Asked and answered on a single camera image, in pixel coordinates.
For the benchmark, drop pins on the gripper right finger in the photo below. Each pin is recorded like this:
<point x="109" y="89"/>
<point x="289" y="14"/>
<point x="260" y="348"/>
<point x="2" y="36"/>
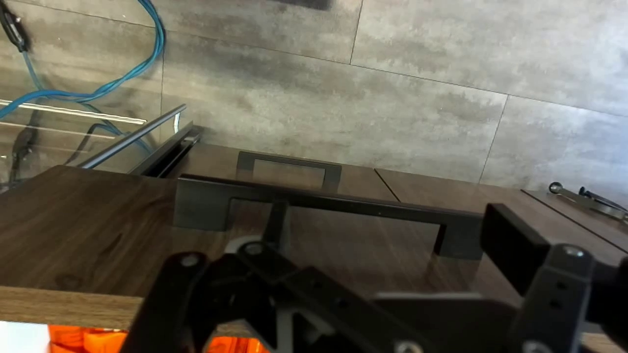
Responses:
<point x="515" y="245"/>

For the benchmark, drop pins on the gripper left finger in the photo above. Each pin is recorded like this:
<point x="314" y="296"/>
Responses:
<point x="324" y="289"/>

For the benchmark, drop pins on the brown wooden cabinet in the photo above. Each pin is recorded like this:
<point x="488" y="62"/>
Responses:
<point x="466" y="191"/>

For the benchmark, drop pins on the metal framed glass panel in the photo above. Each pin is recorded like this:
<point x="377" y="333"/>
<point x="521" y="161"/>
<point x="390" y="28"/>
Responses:
<point x="132" y="139"/>

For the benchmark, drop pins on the orange plastic item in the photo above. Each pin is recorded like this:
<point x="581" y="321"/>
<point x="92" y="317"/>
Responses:
<point x="83" y="340"/>

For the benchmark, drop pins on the white paper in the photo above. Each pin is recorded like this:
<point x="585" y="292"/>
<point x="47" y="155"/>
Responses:
<point x="22" y="338"/>

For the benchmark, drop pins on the silver metal bracket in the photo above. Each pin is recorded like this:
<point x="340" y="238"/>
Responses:
<point x="588" y="201"/>

